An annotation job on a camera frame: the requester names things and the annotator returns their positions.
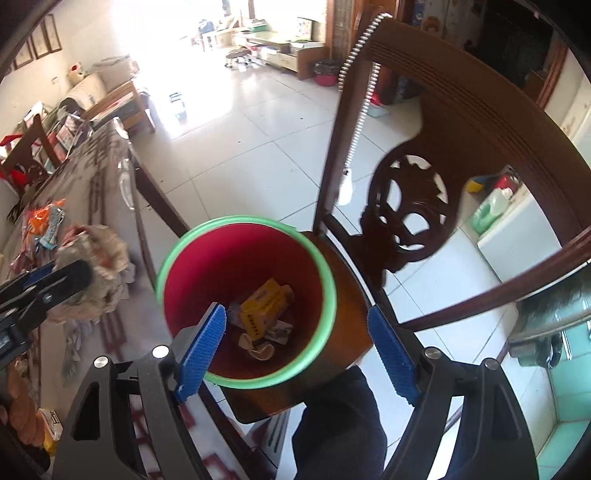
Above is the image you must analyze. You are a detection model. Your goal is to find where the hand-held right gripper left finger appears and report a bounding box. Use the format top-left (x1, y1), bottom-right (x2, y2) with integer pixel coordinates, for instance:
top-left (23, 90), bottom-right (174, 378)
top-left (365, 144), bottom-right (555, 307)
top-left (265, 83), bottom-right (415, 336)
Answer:
top-left (51, 302), bottom-right (227, 480)

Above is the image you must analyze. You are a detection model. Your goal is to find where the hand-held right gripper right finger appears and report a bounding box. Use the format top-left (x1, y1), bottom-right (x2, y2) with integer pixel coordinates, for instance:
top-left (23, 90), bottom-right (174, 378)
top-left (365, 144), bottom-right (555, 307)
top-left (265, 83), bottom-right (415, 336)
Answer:
top-left (367, 305), bottom-right (541, 480)

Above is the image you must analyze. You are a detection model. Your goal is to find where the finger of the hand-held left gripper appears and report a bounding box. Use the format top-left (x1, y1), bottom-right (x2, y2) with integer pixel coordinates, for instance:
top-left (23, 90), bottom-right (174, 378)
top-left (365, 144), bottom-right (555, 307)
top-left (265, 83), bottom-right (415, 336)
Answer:
top-left (0, 261), bottom-right (93, 334)
top-left (0, 263), bottom-right (61, 301)

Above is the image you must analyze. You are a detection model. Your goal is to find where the beige paper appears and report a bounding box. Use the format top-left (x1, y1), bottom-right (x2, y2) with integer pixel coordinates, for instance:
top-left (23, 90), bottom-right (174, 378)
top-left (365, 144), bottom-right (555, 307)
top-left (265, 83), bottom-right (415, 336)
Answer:
top-left (46, 224), bottom-right (136, 324)

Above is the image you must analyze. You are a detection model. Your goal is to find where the red bin with green rim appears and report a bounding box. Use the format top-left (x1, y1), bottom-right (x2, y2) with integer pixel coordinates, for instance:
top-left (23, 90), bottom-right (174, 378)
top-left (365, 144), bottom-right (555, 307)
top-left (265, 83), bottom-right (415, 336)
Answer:
top-left (156, 215), bottom-right (338, 391)

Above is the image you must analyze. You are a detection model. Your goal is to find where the blue clear plastic wrapper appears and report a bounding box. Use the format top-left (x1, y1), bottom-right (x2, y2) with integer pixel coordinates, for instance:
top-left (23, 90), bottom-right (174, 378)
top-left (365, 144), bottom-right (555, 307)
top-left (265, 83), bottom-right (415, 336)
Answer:
top-left (33, 230), bottom-right (62, 251)

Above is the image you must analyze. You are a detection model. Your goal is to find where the white paper scrap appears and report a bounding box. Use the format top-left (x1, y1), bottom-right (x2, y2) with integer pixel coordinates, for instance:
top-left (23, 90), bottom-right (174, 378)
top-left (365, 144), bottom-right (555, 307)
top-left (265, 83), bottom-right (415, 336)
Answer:
top-left (238, 335), bottom-right (276, 361)

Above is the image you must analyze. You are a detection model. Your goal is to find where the orange snack wrapper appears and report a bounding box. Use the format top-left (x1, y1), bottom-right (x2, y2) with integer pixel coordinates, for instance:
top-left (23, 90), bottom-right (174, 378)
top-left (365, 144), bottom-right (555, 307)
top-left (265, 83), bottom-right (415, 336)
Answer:
top-left (25, 200), bottom-right (68, 238)

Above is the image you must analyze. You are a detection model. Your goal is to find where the orange-brown food packet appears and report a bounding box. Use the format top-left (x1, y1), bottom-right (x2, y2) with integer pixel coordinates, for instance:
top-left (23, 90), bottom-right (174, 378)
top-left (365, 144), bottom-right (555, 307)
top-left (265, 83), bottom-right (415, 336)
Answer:
top-left (0, 364), bottom-right (47, 446)

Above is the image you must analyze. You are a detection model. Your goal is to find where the yellow cardboard box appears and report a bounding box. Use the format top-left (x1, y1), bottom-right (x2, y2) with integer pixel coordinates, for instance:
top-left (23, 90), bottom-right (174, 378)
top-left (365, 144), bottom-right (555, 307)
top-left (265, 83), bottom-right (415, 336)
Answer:
top-left (240, 278), bottom-right (296, 340)

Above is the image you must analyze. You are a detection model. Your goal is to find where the person's dark trouser leg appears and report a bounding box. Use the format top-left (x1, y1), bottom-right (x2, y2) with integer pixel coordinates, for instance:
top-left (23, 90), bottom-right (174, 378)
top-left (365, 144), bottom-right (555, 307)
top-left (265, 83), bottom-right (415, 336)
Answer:
top-left (291, 367), bottom-right (389, 480)

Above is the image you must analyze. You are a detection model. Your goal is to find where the small white box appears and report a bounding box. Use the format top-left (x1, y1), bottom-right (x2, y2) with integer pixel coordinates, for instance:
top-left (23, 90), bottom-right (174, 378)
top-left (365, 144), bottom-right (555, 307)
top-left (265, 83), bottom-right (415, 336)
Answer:
top-left (38, 408), bottom-right (64, 440)

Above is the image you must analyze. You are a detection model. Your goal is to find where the wooden chair with red bag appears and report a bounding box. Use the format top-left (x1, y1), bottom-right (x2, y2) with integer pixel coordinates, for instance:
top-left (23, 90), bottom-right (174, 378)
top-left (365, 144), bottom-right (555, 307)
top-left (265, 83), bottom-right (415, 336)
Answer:
top-left (0, 127), bottom-right (64, 186)

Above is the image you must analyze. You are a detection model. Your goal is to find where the green glass tank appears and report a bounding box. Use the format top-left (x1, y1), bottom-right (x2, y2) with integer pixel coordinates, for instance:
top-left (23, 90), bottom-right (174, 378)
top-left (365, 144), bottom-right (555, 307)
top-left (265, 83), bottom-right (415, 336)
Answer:
top-left (508, 295), bottom-right (591, 468)

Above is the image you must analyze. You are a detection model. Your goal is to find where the green detergent bottle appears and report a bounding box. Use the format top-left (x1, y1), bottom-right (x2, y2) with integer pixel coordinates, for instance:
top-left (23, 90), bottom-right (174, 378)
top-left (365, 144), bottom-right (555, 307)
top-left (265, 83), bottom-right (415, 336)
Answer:
top-left (471, 189), bottom-right (511, 234)

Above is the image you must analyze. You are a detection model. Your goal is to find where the white appliance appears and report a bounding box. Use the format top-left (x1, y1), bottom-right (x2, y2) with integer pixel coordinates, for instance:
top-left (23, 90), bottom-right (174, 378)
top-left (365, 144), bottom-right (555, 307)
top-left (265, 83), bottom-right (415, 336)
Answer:
top-left (478, 185), bottom-right (570, 283)

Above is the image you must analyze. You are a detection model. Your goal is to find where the wooden sofa bench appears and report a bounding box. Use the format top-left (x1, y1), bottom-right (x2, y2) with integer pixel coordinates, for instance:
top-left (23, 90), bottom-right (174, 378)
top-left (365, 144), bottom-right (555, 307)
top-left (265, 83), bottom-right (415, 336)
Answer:
top-left (62, 69), bottom-right (158, 137)

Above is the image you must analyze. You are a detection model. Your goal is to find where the carved dark wooden chair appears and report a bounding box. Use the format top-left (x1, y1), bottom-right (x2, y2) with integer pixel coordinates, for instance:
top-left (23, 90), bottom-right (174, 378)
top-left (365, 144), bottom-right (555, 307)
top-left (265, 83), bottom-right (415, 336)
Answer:
top-left (221, 14), bottom-right (591, 425)

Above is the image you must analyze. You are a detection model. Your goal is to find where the small swivel stool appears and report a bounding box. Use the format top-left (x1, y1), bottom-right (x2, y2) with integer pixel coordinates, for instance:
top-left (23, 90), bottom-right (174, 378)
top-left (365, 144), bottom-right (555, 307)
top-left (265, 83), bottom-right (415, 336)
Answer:
top-left (225, 46), bottom-right (253, 70)

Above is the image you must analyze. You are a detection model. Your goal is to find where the red basin with dark bag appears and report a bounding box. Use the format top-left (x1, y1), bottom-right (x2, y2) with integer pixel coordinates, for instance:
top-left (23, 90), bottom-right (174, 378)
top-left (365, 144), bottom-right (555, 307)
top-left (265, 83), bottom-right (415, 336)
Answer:
top-left (314, 60), bottom-right (341, 88)

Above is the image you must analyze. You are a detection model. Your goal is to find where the low wooden television cabinet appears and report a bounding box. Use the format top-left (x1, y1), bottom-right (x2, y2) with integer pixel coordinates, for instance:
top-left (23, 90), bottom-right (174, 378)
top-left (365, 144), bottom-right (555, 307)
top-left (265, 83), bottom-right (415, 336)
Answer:
top-left (233, 30), bottom-right (326, 81)

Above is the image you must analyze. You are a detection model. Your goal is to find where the framed wall picture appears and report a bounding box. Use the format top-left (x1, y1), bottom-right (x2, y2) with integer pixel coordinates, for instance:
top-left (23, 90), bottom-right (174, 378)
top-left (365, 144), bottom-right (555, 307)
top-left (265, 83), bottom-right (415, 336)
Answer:
top-left (14, 14), bottom-right (63, 70)

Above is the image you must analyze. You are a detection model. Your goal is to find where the white coiled cord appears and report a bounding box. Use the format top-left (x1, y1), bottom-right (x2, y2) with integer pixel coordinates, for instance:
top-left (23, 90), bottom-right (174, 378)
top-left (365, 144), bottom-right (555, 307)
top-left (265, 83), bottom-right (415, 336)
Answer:
top-left (338, 14), bottom-right (389, 206)

